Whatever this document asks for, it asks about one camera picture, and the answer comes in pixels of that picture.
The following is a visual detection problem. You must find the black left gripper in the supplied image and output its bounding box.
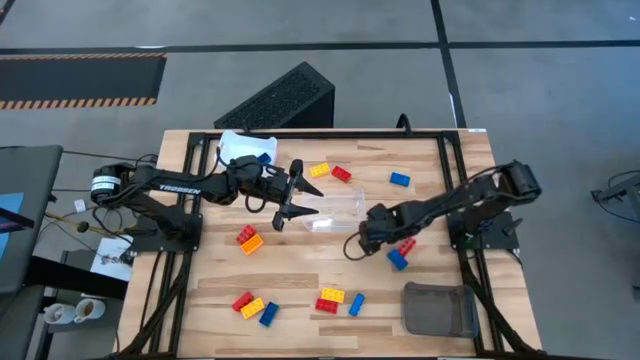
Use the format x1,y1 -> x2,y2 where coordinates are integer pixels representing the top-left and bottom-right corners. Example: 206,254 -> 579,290
229,154 -> 325,232

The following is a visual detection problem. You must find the white plastic bin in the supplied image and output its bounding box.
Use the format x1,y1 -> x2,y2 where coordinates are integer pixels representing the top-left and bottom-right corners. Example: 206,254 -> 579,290
214,128 -> 279,174

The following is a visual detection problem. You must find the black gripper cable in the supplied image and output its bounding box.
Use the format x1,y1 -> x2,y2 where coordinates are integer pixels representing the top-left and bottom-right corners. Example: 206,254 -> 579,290
343,231 -> 372,263
244,192 -> 274,215

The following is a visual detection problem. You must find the blue sheet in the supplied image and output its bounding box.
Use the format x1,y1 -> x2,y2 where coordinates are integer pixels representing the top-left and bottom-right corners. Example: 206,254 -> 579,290
0,192 -> 25,261

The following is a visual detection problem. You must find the black computer tower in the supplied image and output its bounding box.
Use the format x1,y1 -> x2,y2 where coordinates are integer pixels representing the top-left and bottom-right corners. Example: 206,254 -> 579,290
213,61 -> 336,130

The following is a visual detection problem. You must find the white paper sheet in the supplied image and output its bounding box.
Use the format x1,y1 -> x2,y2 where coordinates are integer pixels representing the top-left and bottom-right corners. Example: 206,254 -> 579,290
89,236 -> 135,282

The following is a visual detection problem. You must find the clear plastic bin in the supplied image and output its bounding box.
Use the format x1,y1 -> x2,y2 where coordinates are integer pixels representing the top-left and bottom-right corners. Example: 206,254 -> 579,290
298,186 -> 369,234

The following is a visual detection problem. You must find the black hazard-striped floor mat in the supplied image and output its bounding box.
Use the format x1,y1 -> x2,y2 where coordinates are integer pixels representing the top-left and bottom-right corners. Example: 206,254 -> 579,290
0,52 -> 169,111

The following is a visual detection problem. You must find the dark grey plastic bin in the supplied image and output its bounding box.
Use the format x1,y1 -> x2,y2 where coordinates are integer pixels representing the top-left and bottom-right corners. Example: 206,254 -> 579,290
402,281 -> 480,339

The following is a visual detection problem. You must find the black aluminium table frame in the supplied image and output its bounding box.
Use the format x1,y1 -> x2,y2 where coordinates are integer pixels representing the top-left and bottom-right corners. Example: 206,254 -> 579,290
117,128 -> 546,359

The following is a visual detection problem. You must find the white cup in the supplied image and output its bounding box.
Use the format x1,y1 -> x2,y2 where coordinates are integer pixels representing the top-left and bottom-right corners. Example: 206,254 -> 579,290
43,302 -> 76,325
73,298 -> 107,324

